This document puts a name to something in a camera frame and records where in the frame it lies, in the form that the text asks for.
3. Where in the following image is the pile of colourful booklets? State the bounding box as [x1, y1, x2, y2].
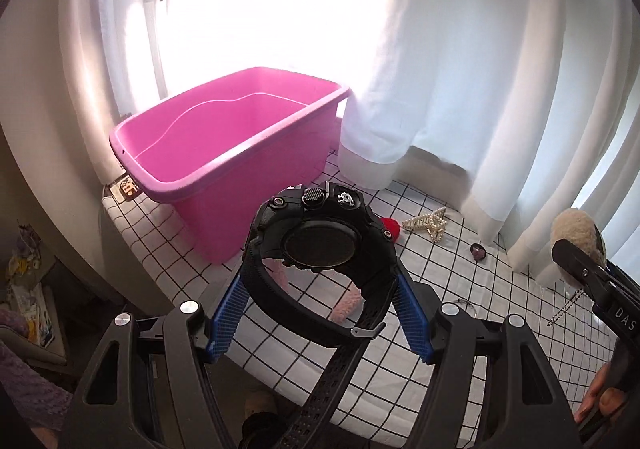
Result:
[6, 221, 57, 349]

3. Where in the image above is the pink fuzzy headband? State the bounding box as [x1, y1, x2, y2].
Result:
[262, 216, 404, 326]

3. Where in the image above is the small brown patterned object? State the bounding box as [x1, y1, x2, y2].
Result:
[107, 173, 141, 202]

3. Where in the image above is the black wristwatch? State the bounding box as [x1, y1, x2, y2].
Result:
[239, 183, 402, 449]

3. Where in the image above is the white sheer curtain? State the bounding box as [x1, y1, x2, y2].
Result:
[0, 0, 640, 291]

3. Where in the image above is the white linen curtain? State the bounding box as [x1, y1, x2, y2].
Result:
[337, 0, 507, 193]

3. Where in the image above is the person's right hand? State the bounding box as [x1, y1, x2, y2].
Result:
[574, 362, 632, 426]

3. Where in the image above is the pink plastic bin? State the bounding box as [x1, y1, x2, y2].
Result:
[109, 66, 351, 266]

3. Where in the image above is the purple knitted cloth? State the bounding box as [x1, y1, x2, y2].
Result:
[0, 306, 76, 434]

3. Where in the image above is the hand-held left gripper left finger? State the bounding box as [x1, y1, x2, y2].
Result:
[60, 274, 251, 449]

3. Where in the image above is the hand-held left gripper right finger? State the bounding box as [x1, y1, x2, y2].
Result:
[394, 273, 584, 449]

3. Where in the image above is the black checked white tablecloth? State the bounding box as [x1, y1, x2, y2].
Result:
[102, 169, 627, 449]

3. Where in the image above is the beige fluffy pouch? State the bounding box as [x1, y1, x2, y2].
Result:
[547, 207, 609, 328]

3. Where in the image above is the pearl hair claw clip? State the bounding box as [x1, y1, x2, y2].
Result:
[402, 208, 450, 244]

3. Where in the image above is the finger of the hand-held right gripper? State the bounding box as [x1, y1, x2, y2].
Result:
[551, 238, 611, 299]

